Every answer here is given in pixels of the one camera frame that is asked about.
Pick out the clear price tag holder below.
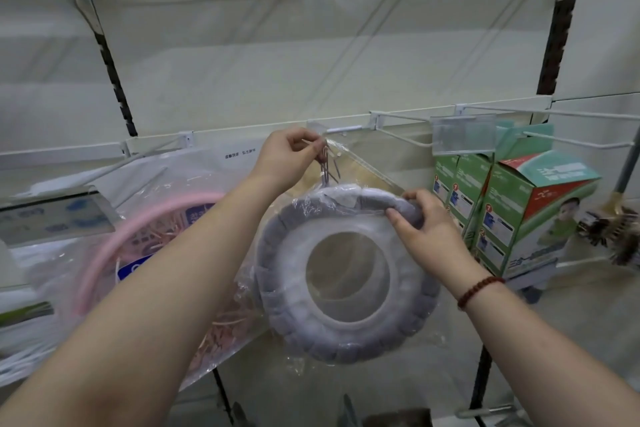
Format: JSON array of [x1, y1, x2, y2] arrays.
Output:
[[429, 114, 502, 157]]

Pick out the large green white mask box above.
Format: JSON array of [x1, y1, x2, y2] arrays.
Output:
[[474, 124, 604, 280]]

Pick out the clear label holder blue card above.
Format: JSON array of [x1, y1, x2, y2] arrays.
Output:
[[0, 185, 122, 248]]

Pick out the person's left forearm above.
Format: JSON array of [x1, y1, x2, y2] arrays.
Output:
[[0, 174, 291, 427]]

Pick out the person's left hand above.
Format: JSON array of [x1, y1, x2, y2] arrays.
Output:
[[248, 128, 329, 192]]

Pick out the grey round clip hanger package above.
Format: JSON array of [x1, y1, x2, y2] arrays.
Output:
[[237, 139, 447, 378]]

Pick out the white wire display hook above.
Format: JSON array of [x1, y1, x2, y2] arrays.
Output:
[[306, 120, 364, 138], [454, 404, 528, 423], [522, 130, 637, 150]]

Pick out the white metal hook rail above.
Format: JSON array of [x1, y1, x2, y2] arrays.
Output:
[[0, 94, 554, 158]]

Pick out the black slotted shelf upright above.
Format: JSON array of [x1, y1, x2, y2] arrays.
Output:
[[70, 0, 237, 427], [469, 0, 584, 427]]

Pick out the dark red bead bracelet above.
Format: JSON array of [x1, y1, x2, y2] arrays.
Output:
[[456, 276, 506, 313]]

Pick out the person's right hand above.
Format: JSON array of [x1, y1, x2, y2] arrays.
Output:
[[385, 189, 477, 292]]

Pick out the green white flat package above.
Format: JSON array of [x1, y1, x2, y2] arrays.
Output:
[[0, 301, 56, 330]]

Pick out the white wire hook with tag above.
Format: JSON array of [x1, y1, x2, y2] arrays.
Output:
[[369, 110, 437, 148]]

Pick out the long white wire hook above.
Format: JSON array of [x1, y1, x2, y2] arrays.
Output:
[[454, 102, 640, 123]]

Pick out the person's right forearm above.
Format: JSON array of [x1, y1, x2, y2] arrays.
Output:
[[457, 262, 640, 427]]

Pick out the pink round clip hanger package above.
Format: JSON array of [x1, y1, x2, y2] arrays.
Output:
[[0, 145, 281, 393]]

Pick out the brown bristle brush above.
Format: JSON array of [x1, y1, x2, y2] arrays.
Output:
[[576, 126, 640, 268]]

